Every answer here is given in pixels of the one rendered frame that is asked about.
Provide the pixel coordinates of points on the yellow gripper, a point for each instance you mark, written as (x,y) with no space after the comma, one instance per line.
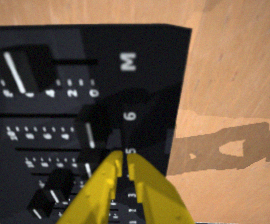
(162,203)

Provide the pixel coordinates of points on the black lighting desk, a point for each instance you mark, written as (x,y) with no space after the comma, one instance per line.
(124,84)

